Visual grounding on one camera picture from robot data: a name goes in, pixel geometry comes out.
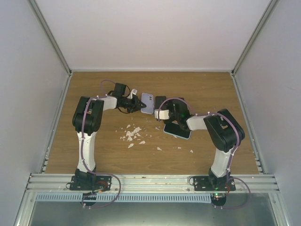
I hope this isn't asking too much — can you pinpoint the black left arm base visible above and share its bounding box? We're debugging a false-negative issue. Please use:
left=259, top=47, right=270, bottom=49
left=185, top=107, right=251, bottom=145
left=66, top=175, right=112, bottom=192

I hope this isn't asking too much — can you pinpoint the phone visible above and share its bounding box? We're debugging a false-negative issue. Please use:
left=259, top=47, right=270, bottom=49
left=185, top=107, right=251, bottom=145
left=163, top=122, right=191, bottom=139
left=141, top=93, right=154, bottom=114

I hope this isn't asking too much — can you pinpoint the grey left corner post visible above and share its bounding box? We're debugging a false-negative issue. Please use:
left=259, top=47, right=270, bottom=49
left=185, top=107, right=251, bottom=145
left=27, top=0, right=72, bottom=77

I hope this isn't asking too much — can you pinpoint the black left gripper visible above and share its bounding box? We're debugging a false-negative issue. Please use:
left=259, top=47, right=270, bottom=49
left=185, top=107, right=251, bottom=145
left=122, top=95, right=147, bottom=113

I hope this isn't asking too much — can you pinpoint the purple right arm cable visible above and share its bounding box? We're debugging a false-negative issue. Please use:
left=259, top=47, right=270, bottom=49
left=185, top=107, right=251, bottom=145
left=156, top=97, right=242, bottom=176

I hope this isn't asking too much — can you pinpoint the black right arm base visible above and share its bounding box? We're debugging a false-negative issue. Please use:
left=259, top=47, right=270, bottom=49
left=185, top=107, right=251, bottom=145
left=188, top=175, right=236, bottom=192

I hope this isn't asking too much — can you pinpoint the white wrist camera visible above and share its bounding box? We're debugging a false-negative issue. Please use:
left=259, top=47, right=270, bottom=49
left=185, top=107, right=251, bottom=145
left=127, top=89, right=137, bottom=99
left=154, top=109, right=170, bottom=120

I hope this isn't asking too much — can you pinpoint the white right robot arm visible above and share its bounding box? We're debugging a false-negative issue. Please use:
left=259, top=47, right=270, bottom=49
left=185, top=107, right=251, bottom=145
left=162, top=98, right=245, bottom=191

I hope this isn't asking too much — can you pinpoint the black smartphone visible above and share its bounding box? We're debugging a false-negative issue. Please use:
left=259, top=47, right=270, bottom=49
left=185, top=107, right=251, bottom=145
left=154, top=96, right=167, bottom=112

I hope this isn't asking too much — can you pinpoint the aluminium mounting rail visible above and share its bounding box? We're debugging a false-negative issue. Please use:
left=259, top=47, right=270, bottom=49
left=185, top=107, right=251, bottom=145
left=26, top=174, right=280, bottom=194

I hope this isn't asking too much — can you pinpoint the grey slotted cable duct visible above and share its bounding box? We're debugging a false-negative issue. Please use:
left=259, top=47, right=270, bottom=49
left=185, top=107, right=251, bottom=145
left=36, top=193, right=211, bottom=203

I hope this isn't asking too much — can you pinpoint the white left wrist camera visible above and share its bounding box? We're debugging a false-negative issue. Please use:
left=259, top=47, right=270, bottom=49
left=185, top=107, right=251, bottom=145
left=127, top=89, right=137, bottom=99

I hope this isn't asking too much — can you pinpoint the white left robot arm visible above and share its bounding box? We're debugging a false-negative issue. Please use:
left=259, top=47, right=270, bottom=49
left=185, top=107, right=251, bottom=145
left=72, top=83, right=147, bottom=174

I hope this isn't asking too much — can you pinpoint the phone in blue case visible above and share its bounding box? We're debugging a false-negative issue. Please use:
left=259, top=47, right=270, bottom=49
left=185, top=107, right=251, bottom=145
left=163, top=122, right=191, bottom=139

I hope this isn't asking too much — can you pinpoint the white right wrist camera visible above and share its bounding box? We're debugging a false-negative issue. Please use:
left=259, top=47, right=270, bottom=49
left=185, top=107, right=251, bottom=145
left=154, top=109, right=170, bottom=120

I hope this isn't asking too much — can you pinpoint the grey aluminium corner post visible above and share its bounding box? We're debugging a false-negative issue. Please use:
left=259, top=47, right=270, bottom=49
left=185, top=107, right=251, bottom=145
left=230, top=0, right=279, bottom=77

